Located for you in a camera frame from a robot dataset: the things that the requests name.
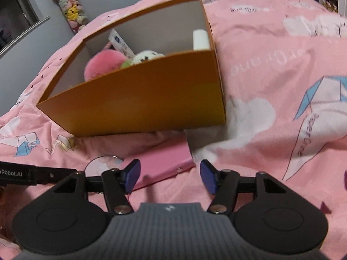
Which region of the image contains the white rectangular box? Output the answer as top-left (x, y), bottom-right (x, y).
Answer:
top-left (193, 29), bottom-right (210, 51)

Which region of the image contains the white crochet doll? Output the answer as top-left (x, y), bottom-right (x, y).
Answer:
top-left (132, 49), bottom-right (166, 65)

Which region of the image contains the pink notebook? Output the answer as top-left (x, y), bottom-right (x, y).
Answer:
top-left (123, 140), bottom-right (196, 191)

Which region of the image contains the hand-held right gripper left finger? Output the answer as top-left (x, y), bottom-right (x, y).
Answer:
top-left (53, 159), bottom-right (141, 214)

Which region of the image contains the window frame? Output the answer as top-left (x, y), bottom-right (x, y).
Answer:
top-left (0, 0), bottom-right (51, 57)

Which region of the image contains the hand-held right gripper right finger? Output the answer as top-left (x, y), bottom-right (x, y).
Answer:
top-left (200, 160), bottom-right (287, 214)

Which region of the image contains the orange cardboard box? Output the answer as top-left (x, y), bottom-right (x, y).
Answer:
top-left (36, 0), bottom-right (227, 138)

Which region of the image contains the pink plush ball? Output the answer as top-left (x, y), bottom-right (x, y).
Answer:
top-left (84, 49), bottom-right (131, 82)

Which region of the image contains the clear tube of plush toys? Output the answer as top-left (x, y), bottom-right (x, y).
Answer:
top-left (50, 0), bottom-right (89, 34)

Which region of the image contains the white printed packet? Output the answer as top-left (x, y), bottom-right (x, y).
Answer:
top-left (108, 28), bottom-right (134, 59)

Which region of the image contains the row of yellow bottles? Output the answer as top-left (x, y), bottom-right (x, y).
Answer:
top-left (321, 0), bottom-right (339, 13)

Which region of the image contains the pink printed blanket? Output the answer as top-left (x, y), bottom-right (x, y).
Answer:
top-left (0, 0), bottom-right (347, 260)

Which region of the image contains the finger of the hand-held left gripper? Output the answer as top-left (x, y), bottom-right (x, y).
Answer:
top-left (35, 166), bottom-right (78, 186)

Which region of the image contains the round shiny disc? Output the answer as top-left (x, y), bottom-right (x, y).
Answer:
top-left (85, 155), bottom-right (124, 179)

